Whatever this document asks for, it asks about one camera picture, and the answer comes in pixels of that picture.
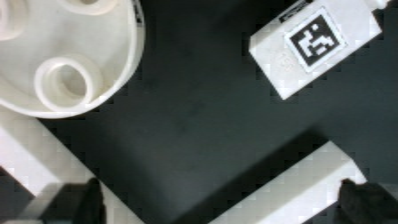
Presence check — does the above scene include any white round stool seat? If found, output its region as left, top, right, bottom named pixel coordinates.
left=0, top=0, right=145, bottom=119

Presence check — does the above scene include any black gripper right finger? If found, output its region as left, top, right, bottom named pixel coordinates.
left=335, top=179, right=398, bottom=224

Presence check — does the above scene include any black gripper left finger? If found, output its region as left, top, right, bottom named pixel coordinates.
left=53, top=178, right=106, bottom=224

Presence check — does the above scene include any white stool leg with tag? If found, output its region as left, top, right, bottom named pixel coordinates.
left=248, top=0, right=392, bottom=100

